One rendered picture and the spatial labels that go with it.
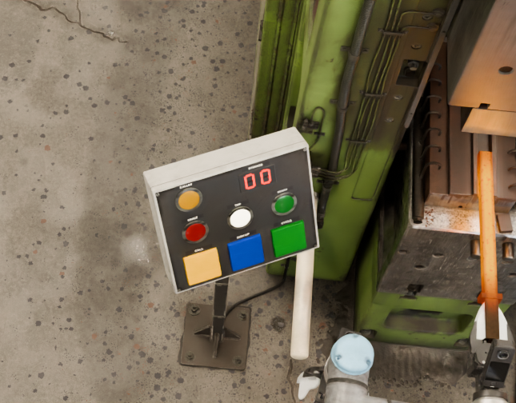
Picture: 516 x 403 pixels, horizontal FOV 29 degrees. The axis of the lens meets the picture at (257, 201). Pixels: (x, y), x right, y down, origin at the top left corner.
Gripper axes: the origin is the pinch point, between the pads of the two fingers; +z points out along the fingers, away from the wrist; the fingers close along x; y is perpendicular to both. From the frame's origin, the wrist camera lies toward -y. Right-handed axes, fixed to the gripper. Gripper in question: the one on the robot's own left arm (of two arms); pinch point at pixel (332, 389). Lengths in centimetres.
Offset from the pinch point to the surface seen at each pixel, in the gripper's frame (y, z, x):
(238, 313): -41, 92, -30
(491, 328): -20.3, -9.8, 28.1
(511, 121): -52, -39, 18
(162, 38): -131, 93, -87
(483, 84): -50, -52, 9
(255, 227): -25.5, -12.2, -25.7
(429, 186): -51, -4, 9
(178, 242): -16.1, -14.3, -40.0
